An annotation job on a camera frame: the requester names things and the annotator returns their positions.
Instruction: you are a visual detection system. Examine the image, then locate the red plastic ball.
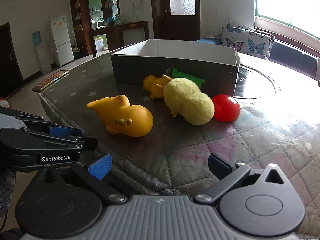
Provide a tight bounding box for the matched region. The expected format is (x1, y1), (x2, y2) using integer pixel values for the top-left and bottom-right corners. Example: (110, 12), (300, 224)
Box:
(212, 94), (241, 122)

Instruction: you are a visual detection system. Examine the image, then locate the orange rubber whale toy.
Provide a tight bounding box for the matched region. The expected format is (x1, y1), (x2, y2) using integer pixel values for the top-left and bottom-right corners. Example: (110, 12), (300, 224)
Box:
(87, 94), (153, 137)

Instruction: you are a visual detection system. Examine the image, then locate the yellow plush toy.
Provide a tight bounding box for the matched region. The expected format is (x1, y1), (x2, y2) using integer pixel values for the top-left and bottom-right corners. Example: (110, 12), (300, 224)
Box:
(163, 78), (215, 126)

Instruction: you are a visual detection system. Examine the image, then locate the yellow rubber duck toy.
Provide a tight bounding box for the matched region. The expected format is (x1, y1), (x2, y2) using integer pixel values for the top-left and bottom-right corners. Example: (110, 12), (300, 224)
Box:
(143, 74), (172, 99)

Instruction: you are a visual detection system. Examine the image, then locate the smartphone with red case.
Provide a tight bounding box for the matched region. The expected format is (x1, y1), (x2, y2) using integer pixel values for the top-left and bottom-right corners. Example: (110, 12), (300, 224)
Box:
(32, 70), (69, 93)

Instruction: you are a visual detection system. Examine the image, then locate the water dispenser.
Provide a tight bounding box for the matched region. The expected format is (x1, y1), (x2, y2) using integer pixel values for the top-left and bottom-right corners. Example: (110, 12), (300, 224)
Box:
(32, 31), (52, 75)

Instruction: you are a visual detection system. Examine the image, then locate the white refrigerator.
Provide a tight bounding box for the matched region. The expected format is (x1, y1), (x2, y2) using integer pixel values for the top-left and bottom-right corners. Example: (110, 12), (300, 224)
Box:
(49, 16), (74, 67)

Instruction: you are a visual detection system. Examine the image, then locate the black round induction cooktop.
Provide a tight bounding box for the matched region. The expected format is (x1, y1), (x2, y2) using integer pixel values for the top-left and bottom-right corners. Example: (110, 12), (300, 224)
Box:
(233, 64), (276, 99)

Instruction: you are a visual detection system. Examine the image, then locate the black cardboard box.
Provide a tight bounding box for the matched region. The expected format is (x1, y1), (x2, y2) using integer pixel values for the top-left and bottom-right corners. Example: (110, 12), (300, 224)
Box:
(111, 40), (240, 97)

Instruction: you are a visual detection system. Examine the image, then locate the dark wooden console table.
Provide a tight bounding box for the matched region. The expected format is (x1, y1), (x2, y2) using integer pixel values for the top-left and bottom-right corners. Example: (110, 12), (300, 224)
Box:
(88, 21), (150, 57)

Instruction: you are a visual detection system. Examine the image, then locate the dark blue sofa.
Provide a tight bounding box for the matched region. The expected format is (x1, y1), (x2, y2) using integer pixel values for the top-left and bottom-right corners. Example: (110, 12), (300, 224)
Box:
(269, 40), (317, 79)

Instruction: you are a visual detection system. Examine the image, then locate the dark wooden shelf cabinet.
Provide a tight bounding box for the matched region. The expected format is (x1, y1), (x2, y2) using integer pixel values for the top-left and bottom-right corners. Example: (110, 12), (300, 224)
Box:
(69, 0), (119, 56)

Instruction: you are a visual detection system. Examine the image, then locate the blue cushion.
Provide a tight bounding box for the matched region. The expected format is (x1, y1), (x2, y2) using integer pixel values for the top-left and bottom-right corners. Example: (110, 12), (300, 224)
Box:
(195, 38), (221, 45)

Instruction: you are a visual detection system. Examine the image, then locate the butterfly print pillow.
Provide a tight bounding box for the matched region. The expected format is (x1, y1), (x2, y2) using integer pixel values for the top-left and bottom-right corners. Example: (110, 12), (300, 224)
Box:
(221, 21), (274, 59)

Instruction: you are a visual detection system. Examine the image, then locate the dark wooden door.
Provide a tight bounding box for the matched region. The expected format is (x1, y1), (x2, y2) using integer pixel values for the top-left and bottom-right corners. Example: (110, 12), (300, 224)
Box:
(151, 0), (201, 41)

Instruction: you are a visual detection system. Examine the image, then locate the window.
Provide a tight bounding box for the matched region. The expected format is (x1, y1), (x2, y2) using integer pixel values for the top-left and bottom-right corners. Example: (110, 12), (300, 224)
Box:
(255, 0), (319, 38)

